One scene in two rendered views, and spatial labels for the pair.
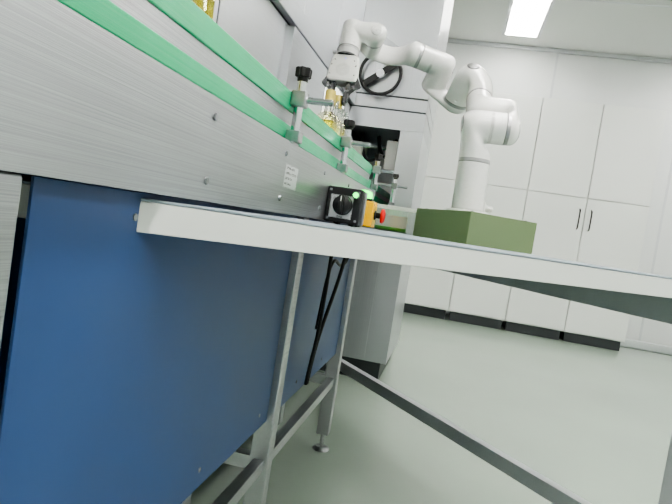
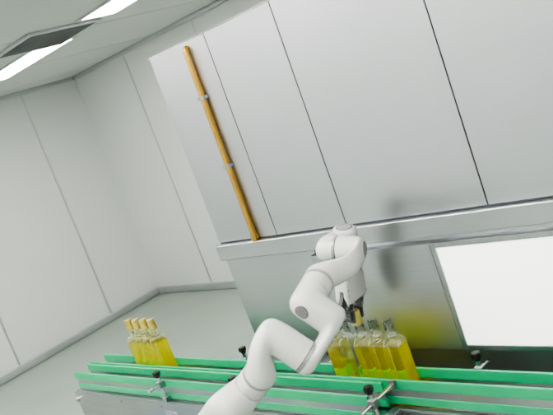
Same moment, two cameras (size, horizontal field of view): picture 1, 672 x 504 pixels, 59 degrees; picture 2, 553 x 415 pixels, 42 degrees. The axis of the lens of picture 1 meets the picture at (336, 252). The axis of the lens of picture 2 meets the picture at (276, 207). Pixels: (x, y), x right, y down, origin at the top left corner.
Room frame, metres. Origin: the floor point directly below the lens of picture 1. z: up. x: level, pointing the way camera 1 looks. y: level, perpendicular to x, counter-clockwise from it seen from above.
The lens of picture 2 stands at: (3.15, -1.69, 1.90)
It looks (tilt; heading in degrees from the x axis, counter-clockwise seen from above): 9 degrees down; 126
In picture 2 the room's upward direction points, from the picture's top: 20 degrees counter-clockwise
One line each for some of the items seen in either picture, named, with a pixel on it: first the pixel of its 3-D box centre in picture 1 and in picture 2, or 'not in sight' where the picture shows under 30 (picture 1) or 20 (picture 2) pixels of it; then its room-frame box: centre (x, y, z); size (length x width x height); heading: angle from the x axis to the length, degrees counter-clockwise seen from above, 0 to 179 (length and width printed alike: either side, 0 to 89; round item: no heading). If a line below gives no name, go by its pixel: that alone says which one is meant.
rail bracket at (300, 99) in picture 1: (311, 108); (157, 389); (1.04, 0.08, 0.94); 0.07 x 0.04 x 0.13; 79
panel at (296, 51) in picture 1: (315, 112); (443, 295); (2.28, 0.16, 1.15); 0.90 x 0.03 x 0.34; 169
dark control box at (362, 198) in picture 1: (346, 207); not in sight; (1.38, -0.01, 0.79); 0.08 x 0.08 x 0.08; 79
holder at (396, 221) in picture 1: (386, 220); not in sight; (2.19, -0.16, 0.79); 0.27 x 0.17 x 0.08; 79
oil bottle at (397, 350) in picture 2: not in sight; (402, 366); (2.13, 0.05, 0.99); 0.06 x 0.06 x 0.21; 79
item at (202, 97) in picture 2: not in sight; (220, 145); (1.59, 0.29, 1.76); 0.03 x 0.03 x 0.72; 79
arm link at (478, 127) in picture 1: (481, 137); not in sight; (1.82, -0.38, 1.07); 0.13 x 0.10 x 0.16; 83
